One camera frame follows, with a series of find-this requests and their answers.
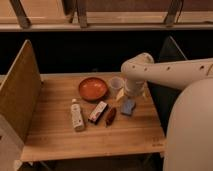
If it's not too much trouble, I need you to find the translucent ceramic cup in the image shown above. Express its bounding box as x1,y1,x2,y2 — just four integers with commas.
109,76,124,96

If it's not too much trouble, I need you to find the blue sponge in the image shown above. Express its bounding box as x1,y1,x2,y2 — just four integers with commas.
121,99,136,116

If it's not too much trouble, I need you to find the dark right side panel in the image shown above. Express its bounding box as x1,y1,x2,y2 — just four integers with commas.
147,35,188,136

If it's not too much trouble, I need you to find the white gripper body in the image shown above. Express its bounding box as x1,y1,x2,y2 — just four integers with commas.
124,79,145,97

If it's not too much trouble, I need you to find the white bottle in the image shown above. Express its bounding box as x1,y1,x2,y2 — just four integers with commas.
71,99,85,132

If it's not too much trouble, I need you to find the wooden left side panel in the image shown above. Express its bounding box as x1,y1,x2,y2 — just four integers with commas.
0,40,41,171

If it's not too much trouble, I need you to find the dark red pouch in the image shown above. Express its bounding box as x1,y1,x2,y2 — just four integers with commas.
105,107,117,126

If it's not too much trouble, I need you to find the orange bowl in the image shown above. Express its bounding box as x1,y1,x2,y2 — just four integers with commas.
78,77,108,101

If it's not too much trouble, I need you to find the yellow small block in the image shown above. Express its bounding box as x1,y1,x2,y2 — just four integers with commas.
116,88,124,101

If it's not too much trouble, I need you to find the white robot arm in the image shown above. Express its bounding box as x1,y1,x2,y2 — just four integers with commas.
121,53,213,171

